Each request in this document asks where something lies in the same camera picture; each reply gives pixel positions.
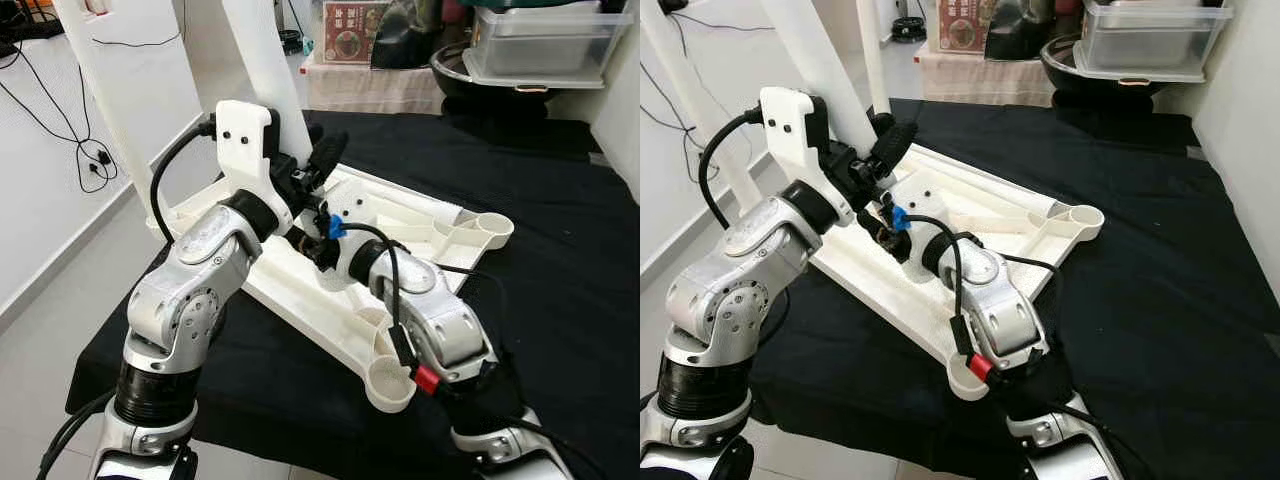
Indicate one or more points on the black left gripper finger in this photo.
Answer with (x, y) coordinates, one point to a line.
(330, 157)
(882, 122)
(315, 130)
(897, 148)

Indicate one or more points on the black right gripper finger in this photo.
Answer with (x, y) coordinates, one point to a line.
(880, 237)
(303, 241)

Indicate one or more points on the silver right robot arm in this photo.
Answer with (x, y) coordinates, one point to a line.
(1000, 310)
(440, 320)

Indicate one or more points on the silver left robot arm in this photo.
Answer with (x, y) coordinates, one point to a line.
(730, 290)
(185, 290)

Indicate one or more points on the white plastic table top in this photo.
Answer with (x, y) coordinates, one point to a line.
(880, 290)
(300, 300)

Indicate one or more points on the beige stone ledge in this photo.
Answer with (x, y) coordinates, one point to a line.
(370, 88)
(985, 80)

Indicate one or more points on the black green floor device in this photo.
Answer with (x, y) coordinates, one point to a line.
(908, 28)
(292, 42)

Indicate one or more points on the red printed box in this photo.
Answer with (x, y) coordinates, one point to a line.
(350, 30)
(965, 25)

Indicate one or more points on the black wok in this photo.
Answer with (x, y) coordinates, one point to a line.
(470, 82)
(1075, 75)

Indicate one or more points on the black power adapter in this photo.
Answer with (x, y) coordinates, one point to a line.
(103, 157)

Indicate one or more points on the black table cloth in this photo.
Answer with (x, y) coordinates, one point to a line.
(540, 280)
(1150, 280)

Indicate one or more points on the clear tape strip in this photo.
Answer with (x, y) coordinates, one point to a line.
(1198, 150)

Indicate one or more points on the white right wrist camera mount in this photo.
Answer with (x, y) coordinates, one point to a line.
(915, 195)
(350, 205)

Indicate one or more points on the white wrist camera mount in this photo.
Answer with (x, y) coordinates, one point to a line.
(915, 195)
(350, 205)
(245, 140)
(790, 130)

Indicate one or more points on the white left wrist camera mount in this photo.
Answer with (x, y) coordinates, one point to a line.
(790, 130)
(245, 140)

